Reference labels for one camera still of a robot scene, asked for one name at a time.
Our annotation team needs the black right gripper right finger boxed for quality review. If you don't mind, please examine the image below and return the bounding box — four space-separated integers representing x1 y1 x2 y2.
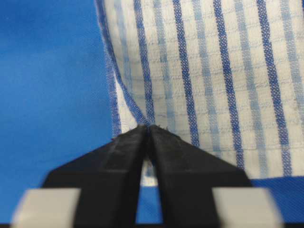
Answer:
148 124 283 228

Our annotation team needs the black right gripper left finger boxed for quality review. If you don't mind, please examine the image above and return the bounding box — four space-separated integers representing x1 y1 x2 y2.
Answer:
11 124 149 228

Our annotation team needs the blue striped white towel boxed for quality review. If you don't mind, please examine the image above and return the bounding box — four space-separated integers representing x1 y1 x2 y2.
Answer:
95 0 304 179

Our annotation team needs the blue table cloth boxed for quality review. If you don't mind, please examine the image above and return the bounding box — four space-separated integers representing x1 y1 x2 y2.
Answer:
0 0 304 224

